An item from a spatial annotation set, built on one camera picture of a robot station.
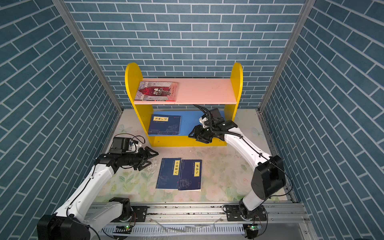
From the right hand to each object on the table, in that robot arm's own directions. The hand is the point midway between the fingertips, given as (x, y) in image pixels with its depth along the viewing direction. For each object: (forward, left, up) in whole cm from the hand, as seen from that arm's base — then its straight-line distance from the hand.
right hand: (190, 134), depth 80 cm
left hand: (-12, +17, -5) cm, 22 cm away
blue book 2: (-14, +12, -21) cm, 28 cm away
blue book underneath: (-16, -1, -21) cm, 26 cm away
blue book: (+10, +17, -4) cm, 20 cm away
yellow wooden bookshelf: (+42, +23, -21) cm, 52 cm away
